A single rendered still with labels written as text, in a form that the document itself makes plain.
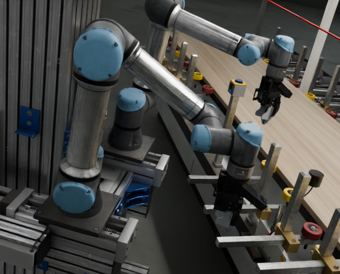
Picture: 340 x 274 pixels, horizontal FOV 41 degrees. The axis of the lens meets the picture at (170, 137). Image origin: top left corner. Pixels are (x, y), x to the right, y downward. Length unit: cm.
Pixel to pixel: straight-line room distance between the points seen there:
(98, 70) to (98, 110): 13
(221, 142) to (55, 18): 65
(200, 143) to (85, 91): 34
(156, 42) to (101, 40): 79
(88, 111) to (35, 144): 53
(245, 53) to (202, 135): 49
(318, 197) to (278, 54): 77
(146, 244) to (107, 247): 151
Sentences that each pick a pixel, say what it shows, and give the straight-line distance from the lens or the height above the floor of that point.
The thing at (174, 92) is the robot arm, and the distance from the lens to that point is 130.
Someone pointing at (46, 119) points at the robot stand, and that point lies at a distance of 161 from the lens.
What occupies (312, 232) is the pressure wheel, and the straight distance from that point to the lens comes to 196.
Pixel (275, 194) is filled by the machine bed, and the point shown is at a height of 74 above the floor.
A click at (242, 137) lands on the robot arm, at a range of 124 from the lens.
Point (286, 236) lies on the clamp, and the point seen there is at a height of 87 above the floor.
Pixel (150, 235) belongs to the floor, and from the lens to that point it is 311.
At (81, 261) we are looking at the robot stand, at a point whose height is 86.
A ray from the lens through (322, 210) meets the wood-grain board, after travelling 215.
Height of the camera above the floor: 198
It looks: 27 degrees down
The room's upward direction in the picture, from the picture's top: 11 degrees clockwise
